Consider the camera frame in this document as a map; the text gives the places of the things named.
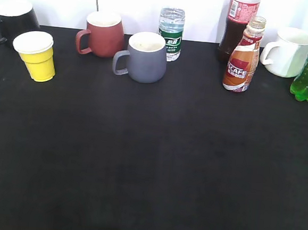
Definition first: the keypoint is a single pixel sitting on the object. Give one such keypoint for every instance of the Nescafe coffee bottle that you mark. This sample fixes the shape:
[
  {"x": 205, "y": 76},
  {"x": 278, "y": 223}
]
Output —
[{"x": 245, "y": 57}]

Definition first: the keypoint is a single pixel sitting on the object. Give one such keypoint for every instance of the yellow paper cup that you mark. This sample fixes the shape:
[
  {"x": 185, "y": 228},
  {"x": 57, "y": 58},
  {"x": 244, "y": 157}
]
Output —
[{"x": 36, "y": 50}]

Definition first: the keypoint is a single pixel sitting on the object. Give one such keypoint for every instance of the grey ceramic mug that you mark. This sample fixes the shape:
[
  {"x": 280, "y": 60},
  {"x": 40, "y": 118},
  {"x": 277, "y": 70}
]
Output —
[{"x": 144, "y": 60}]

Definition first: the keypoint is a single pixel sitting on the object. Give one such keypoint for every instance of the clear water bottle green label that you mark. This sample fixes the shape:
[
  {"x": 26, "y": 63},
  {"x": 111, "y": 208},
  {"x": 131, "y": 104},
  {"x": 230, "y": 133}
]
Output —
[{"x": 171, "y": 27}]

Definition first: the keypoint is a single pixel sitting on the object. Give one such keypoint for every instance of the red-brown ceramic mug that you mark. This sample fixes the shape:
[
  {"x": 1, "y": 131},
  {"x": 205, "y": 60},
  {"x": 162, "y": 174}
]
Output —
[{"x": 105, "y": 32}]

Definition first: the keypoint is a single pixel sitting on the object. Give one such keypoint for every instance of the dark tea bottle red label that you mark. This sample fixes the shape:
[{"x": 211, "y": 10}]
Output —
[{"x": 239, "y": 14}]

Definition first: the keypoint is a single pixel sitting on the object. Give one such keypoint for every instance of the white ceramic mug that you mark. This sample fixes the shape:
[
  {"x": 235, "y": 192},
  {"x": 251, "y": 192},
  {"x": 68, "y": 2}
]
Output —
[{"x": 286, "y": 56}]

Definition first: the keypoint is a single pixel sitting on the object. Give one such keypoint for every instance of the black ceramic mug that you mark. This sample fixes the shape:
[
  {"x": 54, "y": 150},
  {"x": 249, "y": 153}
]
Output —
[{"x": 16, "y": 17}]

